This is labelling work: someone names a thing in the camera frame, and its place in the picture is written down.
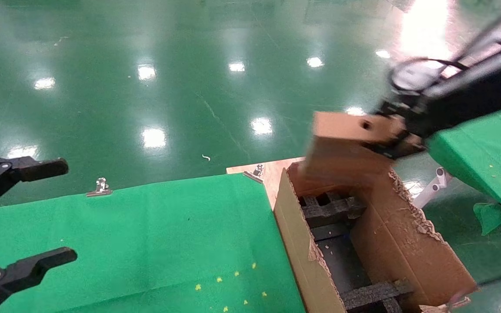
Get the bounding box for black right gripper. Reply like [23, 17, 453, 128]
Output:
[366, 70, 501, 159]

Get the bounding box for small cardboard box with hole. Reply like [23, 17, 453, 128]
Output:
[299, 111, 425, 188]

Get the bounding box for large open cardboard carton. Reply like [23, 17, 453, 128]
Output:
[274, 163, 479, 313]

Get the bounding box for grey metal table leg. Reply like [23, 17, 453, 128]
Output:
[411, 167, 453, 209]

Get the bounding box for green felt tablecloth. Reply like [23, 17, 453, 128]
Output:
[0, 173, 307, 313]
[427, 102, 501, 235]

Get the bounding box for silver metal binder clip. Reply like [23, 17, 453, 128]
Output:
[86, 177, 113, 197]
[243, 164, 265, 184]

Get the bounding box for black foam insert block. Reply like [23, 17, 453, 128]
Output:
[299, 191, 366, 229]
[340, 280, 414, 313]

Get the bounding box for black foam base sheet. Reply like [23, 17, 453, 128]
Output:
[311, 222, 373, 296]

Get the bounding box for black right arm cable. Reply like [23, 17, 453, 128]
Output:
[389, 0, 501, 94]

